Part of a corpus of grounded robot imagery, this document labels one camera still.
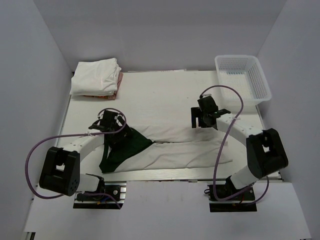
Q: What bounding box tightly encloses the white and green raglan t-shirt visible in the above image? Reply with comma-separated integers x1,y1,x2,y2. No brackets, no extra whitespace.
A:
99,125,228,174

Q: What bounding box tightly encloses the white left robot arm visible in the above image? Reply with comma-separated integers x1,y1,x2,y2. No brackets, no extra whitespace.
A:
39,116,127,196

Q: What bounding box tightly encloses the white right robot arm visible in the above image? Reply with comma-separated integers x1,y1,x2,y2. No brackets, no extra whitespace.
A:
191,107,289,201

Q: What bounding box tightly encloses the white plastic basket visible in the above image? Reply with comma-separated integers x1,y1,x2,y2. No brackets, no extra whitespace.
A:
214,55,272,107

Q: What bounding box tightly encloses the folded white t-shirt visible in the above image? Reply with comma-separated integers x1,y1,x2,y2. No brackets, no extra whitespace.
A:
69,58,122,96

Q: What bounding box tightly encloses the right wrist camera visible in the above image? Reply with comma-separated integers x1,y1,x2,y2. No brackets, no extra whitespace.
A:
197,95,219,114

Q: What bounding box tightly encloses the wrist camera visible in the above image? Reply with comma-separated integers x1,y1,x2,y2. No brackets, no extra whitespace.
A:
98,110,125,128
197,95,219,114

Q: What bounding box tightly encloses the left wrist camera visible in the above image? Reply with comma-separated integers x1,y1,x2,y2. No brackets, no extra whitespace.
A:
98,110,125,128

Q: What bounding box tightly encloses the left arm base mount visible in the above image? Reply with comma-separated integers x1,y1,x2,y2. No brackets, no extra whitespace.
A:
73,174,127,210

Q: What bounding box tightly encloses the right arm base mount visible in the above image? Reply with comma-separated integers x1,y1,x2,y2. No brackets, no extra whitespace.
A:
204,177,257,213

